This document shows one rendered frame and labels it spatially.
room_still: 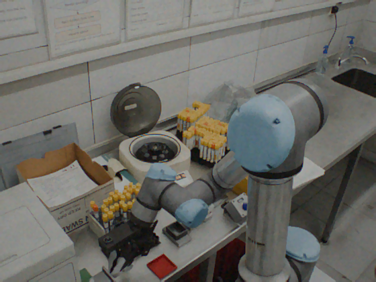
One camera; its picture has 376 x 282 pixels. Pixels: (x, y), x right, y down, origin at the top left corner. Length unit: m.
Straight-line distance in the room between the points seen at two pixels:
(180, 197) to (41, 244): 0.34
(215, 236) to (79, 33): 0.85
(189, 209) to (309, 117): 0.40
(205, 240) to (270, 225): 0.57
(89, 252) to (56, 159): 0.41
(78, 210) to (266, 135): 0.81
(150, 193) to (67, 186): 0.49
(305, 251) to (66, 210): 0.73
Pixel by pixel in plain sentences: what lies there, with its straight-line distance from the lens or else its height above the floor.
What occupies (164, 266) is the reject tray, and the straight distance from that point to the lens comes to 1.21.
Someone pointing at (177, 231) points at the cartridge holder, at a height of 0.89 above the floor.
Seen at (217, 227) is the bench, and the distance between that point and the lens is 1.33.
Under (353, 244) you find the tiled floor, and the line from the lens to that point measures 2.73.
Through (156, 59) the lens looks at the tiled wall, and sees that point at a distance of 1.65.
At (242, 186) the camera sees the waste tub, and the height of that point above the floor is 0.93.
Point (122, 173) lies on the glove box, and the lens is 1.43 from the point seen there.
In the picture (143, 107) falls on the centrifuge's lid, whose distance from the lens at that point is 1.61.
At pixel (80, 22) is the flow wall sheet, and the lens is 1.39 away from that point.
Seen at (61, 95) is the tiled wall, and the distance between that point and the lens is 1.45.
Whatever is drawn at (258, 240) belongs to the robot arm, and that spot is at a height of 1.27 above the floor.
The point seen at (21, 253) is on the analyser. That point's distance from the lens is 0.90.
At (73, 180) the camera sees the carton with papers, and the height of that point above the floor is 0.94.
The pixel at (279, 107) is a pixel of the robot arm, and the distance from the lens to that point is 0.62.
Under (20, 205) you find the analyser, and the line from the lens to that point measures 1.01.
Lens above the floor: 1.83
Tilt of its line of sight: 33 degrees down
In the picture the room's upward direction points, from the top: 3 degrees clockwise
